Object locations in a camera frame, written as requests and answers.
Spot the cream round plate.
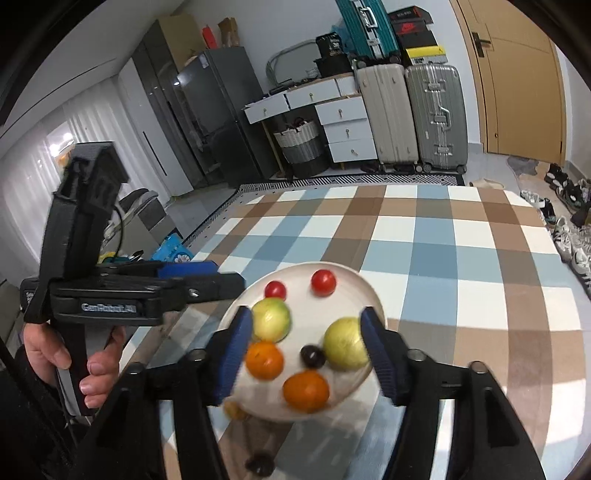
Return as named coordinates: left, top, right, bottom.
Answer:
left=217, top=261, right=386, bottom=422

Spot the woven laundry basket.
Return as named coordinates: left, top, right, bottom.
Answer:
left=273, top=117, right=329, bottom=178

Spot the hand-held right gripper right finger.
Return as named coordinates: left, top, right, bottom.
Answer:
left=360, top=306, right=548, bottom=480

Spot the scattered sneakers group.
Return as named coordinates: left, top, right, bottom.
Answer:
left=519, top=161, right=591, bottom=298

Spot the checked tablecloth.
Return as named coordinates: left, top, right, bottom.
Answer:
left=122, top=185, right=591, bottom=480

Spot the dark glass cabinet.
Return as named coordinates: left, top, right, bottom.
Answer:
left=131, top=21, right=222, bottom=197

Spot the beige suitcase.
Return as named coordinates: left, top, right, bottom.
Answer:
left=355, top=64, right=419, bottom=172

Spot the large cardboard box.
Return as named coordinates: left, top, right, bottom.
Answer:
left=158, top=13, right=207, bottom=71

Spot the blue printed box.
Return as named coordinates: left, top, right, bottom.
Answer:
left=151, top=233, right=193, bottom=265

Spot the black and red shoebox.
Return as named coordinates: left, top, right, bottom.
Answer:
left=388, top=6, right=435, bottom=38

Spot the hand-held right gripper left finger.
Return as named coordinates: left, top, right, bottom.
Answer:
left=69, top=306, right=254, bottom=480

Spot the wooden door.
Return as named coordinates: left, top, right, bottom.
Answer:
left=450, top=0, right=568, bottom=164

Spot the dark purple plum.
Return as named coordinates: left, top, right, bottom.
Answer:
left=245, top=452, right=274, bottom=476
left=300, top=345, right=325, bottom=370

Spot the silver suitcase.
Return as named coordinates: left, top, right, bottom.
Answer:
left=405, top=64, right=469, bottom=174

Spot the black bag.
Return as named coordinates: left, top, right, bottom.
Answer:
left=315, top=32, right=355, bottom=78

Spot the green-yellow apple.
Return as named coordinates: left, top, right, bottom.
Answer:
left=323, top=317, right=371, bottom=371

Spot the brown paper bag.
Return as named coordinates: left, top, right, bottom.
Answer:
left=217, top=17, right=244, bottom=49

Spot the oval metal frame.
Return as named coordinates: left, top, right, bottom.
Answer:
left=265, top=39, right=325, bottom=85

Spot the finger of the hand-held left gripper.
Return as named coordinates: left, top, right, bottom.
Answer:
left=185, top=272, right=246, bottom=305
left=99, top=260, right=219, bottom=278

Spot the yellow apple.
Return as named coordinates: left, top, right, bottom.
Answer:
left=252, top=298, right=293, bottom=343

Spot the dark grey refrigerator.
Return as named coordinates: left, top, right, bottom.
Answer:
left=177, top=46, right=279, bottom=188

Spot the person's left hand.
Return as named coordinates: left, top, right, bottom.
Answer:
left=22, top=322, right=126, bottom=408

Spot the teal suitcase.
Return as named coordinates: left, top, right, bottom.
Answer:
left=335, top=0, right=400, bottom=64

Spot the small grey rug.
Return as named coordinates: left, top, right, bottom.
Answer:
left=507, top=156, right=542, bottom=177

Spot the orange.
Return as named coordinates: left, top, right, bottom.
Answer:
left=245, top=340, right=284, bottom=380
left=283, top=370, right=331, bottom=414

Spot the white desk with drawers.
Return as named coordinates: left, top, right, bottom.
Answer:
left=244, top=74, right=378, bottom=178

